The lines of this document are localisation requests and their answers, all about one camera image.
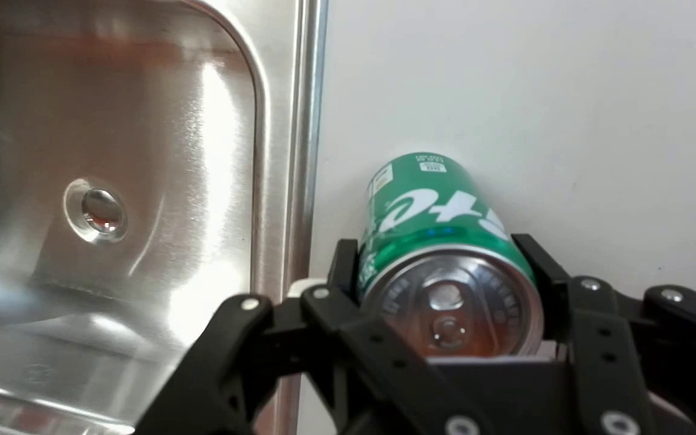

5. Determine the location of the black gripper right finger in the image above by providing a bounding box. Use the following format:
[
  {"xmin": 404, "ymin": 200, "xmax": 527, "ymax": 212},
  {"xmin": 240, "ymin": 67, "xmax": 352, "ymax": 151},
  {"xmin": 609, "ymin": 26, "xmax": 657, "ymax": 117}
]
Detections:
[{"xmin": 511, "ymin": 235, "xmax": 696, "ymax": 435}]

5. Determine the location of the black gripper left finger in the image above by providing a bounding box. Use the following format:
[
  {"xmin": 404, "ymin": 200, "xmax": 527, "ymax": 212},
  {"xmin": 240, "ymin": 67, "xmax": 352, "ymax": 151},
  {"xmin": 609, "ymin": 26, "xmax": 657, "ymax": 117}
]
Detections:
[{"xmin": 132, "ymin": 240, "xmax": 477, "ymax": 435}]

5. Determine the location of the green soda can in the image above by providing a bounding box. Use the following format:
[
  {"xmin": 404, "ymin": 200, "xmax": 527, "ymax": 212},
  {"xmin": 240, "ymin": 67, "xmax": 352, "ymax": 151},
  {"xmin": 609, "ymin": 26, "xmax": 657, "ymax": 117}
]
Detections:
[{"xmin": 356, "ymin": 152, "xmax": 543, "ymax": 359}]

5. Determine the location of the sink drain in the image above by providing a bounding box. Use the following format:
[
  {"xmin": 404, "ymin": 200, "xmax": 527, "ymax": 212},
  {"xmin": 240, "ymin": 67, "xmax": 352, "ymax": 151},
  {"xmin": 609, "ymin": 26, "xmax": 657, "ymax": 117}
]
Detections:
[{"xmin": 62, "ymin": 179, "xmax": 127, "ymax": 245}]

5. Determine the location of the stainless steel sink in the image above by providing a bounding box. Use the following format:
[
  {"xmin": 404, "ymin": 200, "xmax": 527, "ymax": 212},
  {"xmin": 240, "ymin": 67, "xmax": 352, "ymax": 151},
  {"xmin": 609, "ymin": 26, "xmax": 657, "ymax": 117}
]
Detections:
[{"xmin": 0, "ymin": 0, "xmax": 326, "ymax": 435}]

